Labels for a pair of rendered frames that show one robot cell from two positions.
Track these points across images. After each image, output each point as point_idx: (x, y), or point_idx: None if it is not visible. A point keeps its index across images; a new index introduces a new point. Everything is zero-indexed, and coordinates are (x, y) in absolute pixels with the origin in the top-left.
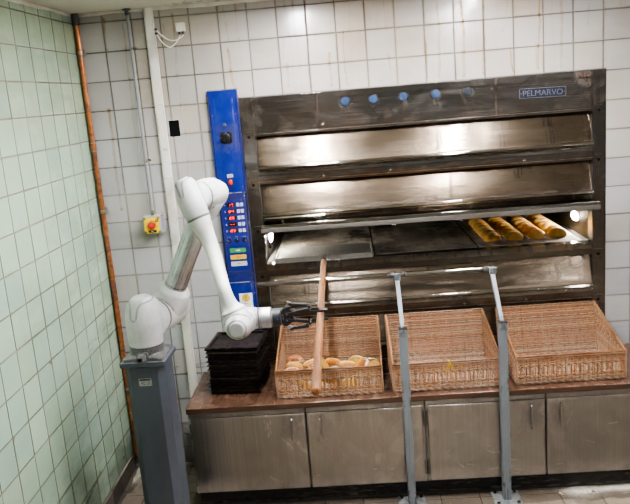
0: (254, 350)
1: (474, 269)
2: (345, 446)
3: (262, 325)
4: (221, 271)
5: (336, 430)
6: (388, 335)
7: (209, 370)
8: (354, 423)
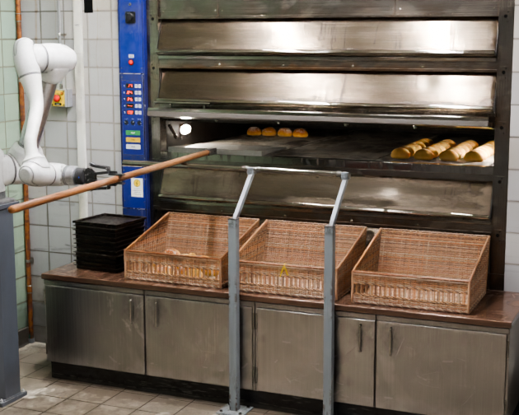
0: (114, 228)
1: (326, 172)
2: (178, 337)
3: (66, 181)
4: (32, 124)
5: (170, 319)
6: (251, 236)
7: (75, 243)
8: (187, 314)
